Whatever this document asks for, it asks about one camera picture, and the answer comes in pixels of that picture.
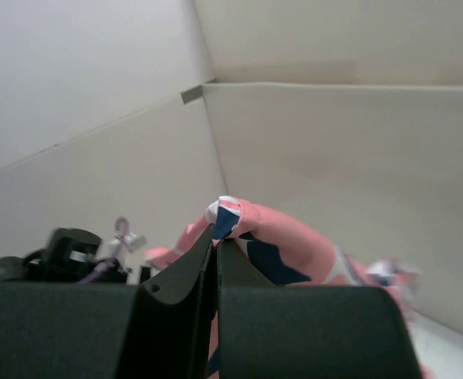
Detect pink shark print shorts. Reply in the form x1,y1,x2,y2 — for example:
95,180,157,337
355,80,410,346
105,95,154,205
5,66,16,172
144,195,433,379

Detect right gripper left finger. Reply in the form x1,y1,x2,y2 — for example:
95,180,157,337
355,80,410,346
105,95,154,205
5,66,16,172
115,227,217,378

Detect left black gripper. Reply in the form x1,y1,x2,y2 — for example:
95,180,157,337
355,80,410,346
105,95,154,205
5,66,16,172
0,228,132,284

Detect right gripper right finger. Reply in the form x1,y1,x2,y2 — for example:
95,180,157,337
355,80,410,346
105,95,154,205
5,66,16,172
217,241,420,378

